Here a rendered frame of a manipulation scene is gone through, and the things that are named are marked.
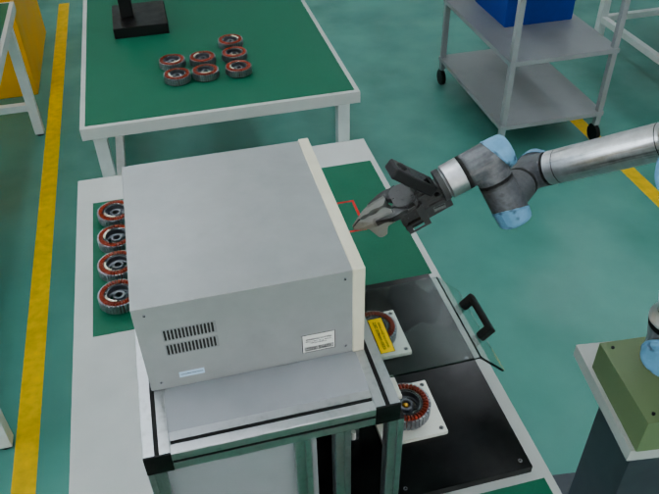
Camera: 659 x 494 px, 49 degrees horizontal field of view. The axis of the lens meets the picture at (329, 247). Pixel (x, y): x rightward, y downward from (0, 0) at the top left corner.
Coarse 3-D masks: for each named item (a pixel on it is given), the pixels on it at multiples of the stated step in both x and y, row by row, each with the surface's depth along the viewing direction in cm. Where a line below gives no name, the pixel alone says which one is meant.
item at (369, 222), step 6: (384, 210) 150; (390, 210) 149; (372, 216) 150; (378, 216) 150; (384, 216) 149; (360, 222) 151; (366, 222) 150; (372, 222) 149; (384, 222) 151; (390, 222) 151; (354, 228) 152; (360, 228) 151; (366, 228) 151; (372, 228) 151; (378, 228) 152; (384, 228) 152; (378, 234) 153; (384, 234) 153
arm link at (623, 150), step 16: (640, 128) 140; (656, 128) 137; (576, 144) 150; (592, 144) 146; (608, 144) 143; (624, 144) 141; (640, 144) 139; (656, 144) 136; (528, 160) 157; (544, 160) 154; (560, 160) 151; (576, 160) 148; (592, 160) 146; (608, 160) 144; (624, 160) 142; (640, 160) 140; (656, 160) 139; (544, 176) 154; (560, 176) 152; (576, 176) 151
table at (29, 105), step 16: (0, 16) 356; (0, 32) 340; (0, 48) 327; (16, 48) 379; (0, 64) 317; (16, 64) 384; (0, 80) 311; (32, 96) 397; (0, 112) 398; (16, 112) 400; (32, 112) 402; (0, 416) 242; (0, 432) 243; (0, 448) 248
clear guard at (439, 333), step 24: (384, 288) 154; (408, 288) 154; (432, 288) 153; (384, 312) 148; (408, 312) 148; (432, 312) 148; (456, 312) 148; (408, 336) 143; (432, 336) 143; (456, 336) 143; (384, 360) 138; (408, 360) 138; (432, 360) 138; (456, 360) 138
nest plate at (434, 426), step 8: (416, 384) 169; (424, 384) 169; (432, 400) 166; (432, 408) 164; (432, 416) 162; (440, 416) 162; (376, 424) 161; (424, 424) 160; (432, 424) 160; (440, 424) 160; (408, 432) 159; (416, 432) 159; (424, 432) 159; (432, 432) 159; (440, 432) 159; (408, 440) 158; (416, 440) 158
